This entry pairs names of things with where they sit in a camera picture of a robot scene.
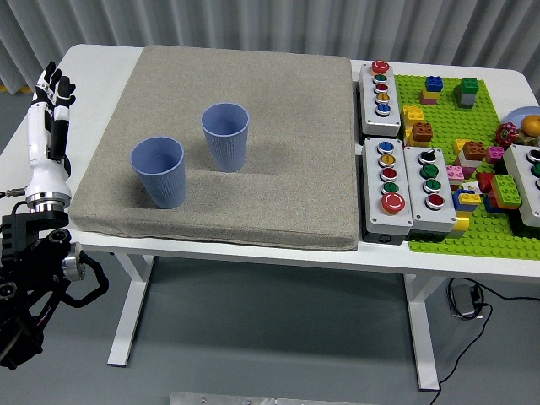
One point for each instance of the yellow toy brick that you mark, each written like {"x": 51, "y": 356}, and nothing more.
{"x": 460, "y": 223}

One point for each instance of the red toy brick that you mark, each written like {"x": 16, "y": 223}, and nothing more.
{"x": 485, "y": 182}

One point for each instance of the pink toy brick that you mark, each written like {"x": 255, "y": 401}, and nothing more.
{"x": 455, "y": 172}

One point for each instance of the grey power adapter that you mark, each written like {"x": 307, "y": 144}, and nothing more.
{"x": 462, "y": 299}

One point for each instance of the orange toy fruit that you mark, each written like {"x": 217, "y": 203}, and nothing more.
{"x": 531, "y": 125}

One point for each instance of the blue toy brick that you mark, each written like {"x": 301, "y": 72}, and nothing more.
{"x": 489, "y": 206}

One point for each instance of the red toy handwheel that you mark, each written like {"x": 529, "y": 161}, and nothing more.
{"x": 506, "y": 134}

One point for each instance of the blue yellow pink brick stack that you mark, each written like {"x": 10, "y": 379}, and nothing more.
{"x": 434, "y": 83}

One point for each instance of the white button control box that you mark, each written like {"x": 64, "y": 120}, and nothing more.
{"x": 521, "y": 185}

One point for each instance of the pale blue plate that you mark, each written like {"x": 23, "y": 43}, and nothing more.
{"x": 516, "y": 115}

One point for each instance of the five-button box small red stop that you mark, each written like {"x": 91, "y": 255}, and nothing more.
{"x": 379, "y": 120}

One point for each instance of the grey-brown fabric mat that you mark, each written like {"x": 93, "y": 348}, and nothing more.
{"x": 274, "y": 169}

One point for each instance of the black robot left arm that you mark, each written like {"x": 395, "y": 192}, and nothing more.
{"x": 25, "y": 261}

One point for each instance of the magenta toy brick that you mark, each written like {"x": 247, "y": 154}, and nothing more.
{"x": 494, "y": 154}

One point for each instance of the green studded baseplate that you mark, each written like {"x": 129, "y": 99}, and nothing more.
{"x": 472, "y": 122}

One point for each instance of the brown toy food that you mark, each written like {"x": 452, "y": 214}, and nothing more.
{"x": 527, "y": 138}

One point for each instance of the brown toy brick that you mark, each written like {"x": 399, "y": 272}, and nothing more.
{"x": 422, "y": 133}

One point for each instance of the white table leg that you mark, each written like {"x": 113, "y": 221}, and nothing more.
{"x": 422, "y": 337}
{"x": 133, "y": 312}

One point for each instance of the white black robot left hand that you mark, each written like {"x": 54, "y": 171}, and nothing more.
{"x": 44, "y": 177}

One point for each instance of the orange white yellow brick stack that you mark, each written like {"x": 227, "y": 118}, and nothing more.
{"x": 473, "y": 150}

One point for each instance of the four-button box black selector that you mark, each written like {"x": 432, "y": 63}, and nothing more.
{"x": 434, "y": 219}

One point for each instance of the blue ribbed plastic cup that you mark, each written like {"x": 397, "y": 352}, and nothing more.
{"x": 162, "y": 185}
{"x": 225, "y": 147}

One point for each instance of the green grey brick stack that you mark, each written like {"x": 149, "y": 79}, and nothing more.
{"x": 466, "y": 99}

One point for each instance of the green orange toy brick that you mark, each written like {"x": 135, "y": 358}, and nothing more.
{"x": 506, "y": 190}

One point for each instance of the five-button box large red stop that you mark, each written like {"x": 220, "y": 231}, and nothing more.
{"x": 377, "y": 219}

